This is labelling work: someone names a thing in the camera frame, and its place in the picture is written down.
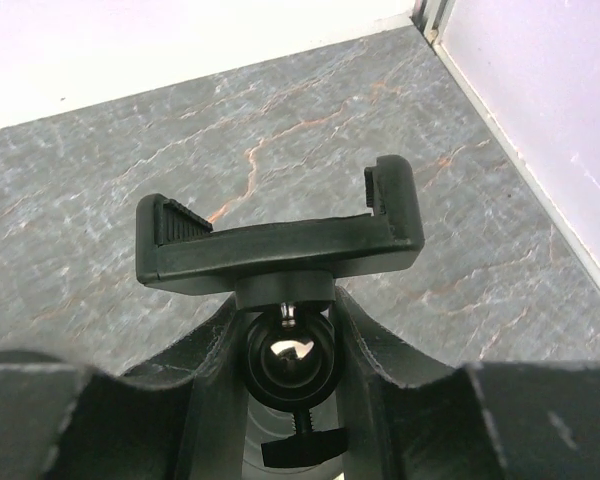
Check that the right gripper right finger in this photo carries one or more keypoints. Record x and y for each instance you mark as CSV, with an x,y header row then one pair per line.
x,y
409,416

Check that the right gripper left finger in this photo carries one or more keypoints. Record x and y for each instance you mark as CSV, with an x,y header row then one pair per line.
x,y
178,415

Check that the black phone stand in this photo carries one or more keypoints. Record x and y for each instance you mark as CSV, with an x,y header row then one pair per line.
x,y
264,369

